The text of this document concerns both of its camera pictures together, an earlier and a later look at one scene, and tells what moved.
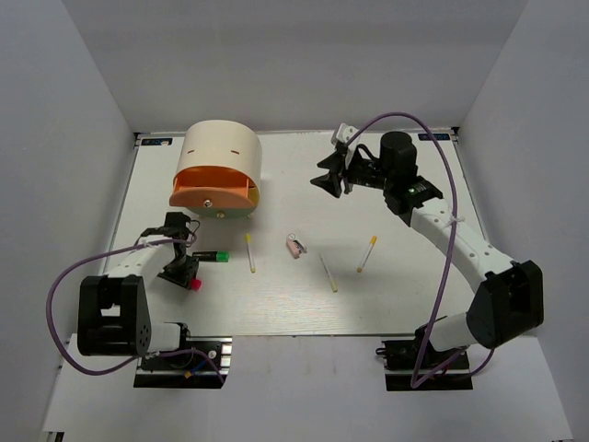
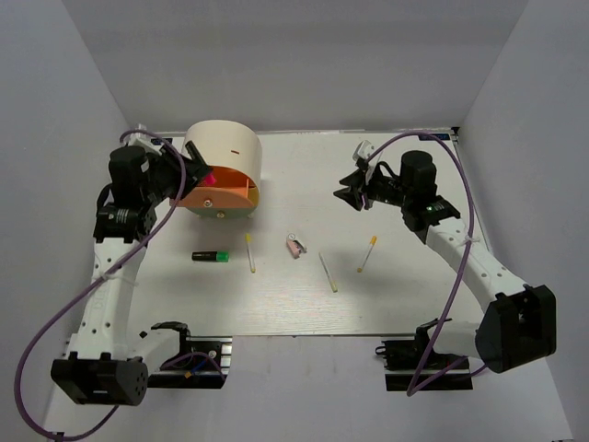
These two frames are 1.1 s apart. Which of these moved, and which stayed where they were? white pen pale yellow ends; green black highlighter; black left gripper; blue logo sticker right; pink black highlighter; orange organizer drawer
Moved: black left gripper; pink black highlighter
Stayed: white pen pale yellow ends; orange organizer drawer; green black highlighter; blue logo sticker right
